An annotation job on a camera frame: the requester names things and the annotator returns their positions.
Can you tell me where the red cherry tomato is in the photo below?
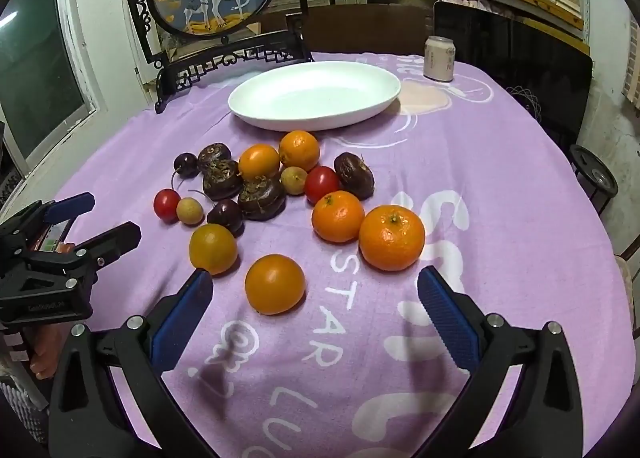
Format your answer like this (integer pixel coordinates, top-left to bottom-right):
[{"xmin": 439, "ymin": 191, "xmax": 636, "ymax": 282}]
[
  {"xmin": 153, "ymin": 188, "xmax": 181, "ymax": 224},
  {"xmin": 304, "ymin": 166, "xmax": 341, "ymax": 204}
]

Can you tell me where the tan longan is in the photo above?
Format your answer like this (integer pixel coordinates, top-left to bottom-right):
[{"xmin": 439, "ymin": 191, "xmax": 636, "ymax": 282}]
[
  {"xmin": 176, "ymin": 197, "xmax": 204, "ymax": 226},
  {"xmin": 280, "ymin": 166, "xmax": 308, "ymax": 196}
]

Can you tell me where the yellow-green tomato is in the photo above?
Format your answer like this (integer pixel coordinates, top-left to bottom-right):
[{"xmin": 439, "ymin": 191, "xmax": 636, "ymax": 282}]
[{"xmin": 189, "ymin": 224, "xmax": 238, "ymax": 276}]

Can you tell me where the dark cherry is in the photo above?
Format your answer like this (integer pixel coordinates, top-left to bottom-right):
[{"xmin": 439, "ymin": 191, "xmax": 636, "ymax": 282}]
[
  {"xmin": 206, "ymin": 199, "xmax": 244, "ymax": 237},
  {"xmin": 174, "ymin": 152, "xmax": 200, "ymax": 178}
]

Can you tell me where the water chestnut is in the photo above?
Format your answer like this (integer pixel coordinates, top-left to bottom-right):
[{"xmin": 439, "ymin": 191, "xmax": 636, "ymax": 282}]
[
  {"xmin": 196, "ymin": 143, "xmax": 232, "ymax": 173},
  {"xmin": 202, "ymin": 159, "xmax": 243, "ymax": 201},
  {"xmin": 238, "ymin": 176, "xmax": 286, "ymax": 221},
  {"xmin": 334, "ymin": 152, "xmax": 375, "ymax": 200}
]

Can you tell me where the orange tomato front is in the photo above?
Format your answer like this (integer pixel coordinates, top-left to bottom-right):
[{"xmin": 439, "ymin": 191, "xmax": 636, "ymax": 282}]
[{"xmin": 245, "ymin": 254, "xmax": 306, "ymax": 316}]

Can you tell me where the orange tomato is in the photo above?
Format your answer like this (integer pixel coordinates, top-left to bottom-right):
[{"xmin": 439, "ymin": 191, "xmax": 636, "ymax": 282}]
[
  {"xmin": 239, "ymin": 144, "xmax": 280, "ymax": 181},
  {"xmin": 245, "ymin": 254, "xmax": 306, "ymax": 316}
]

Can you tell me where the large mandarin orange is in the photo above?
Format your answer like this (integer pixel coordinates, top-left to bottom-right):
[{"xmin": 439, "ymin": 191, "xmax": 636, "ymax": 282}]
[{"xmin": 358, "ymin": 204, "xmax": 426, "ymax": 272}]

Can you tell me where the small mandarin orange back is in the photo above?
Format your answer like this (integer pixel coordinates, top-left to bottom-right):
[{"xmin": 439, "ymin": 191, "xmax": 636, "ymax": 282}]
[{"xmin": 279, "ymin": 130, "xmax": 320, "ymax": 172}]

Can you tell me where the medium mandarin orange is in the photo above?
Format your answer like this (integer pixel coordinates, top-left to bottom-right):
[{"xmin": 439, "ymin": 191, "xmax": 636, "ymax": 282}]
[{"xmin": 311, "ymin": 190, "xmax": 364, "ymax": 244}]

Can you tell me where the person's left hand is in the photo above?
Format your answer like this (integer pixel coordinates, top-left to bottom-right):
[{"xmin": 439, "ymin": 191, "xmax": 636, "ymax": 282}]
[{"xmin": 30, "ymin": 325, "xmax": 66, "ymax": 380}]

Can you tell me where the black round stool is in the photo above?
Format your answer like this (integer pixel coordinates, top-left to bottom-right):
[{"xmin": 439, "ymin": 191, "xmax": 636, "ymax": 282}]
[{"xmin": 570, "ymin": 145, "xmax": 618, "ymax": 216}]

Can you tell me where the purple printed tablecloth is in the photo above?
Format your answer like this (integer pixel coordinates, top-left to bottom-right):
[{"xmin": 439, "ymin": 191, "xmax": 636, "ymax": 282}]
[{"xmin": 60, "ymin": 54, "xmax": 636, "ymax": 457}]

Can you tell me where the deer painting screen black stand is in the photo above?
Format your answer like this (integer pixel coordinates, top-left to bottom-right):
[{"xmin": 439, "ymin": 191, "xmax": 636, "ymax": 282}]
[{"xmin": 126, "ymin": 0, "xmax": 312, "ymax": 114}]

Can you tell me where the white oval plate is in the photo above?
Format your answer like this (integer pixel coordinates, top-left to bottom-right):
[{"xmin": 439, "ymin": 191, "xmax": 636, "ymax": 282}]
[{"xmin": 228, "ymin": 60, "xmax": 401, "ymax": 132}]

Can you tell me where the black chair back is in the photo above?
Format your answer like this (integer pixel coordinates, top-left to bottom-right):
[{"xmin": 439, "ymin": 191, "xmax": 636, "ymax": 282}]
[{"xmin": 434, "ymin": 1, "xmax": 592, "ymax": 144}]

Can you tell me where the white beverage can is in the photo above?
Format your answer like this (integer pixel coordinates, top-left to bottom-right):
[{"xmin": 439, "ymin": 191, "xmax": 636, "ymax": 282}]
[{"xmin": 423, "ymin": 36, "xmax": 456, "ymax": 82}]

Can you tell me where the window with white frame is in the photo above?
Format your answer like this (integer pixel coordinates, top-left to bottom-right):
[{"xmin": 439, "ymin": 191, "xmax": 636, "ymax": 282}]
[{"xmin": 1, "ymin": 0, "xmax": 104, "ymax": 176}]

